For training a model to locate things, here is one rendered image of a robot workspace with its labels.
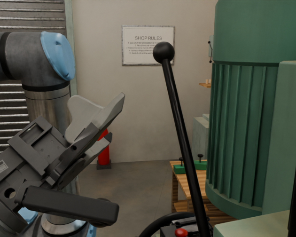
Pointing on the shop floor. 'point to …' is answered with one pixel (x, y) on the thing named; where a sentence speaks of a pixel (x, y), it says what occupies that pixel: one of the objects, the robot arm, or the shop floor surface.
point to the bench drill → (202, 122)
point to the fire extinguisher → (104, 161)
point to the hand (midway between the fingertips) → (120, 119)
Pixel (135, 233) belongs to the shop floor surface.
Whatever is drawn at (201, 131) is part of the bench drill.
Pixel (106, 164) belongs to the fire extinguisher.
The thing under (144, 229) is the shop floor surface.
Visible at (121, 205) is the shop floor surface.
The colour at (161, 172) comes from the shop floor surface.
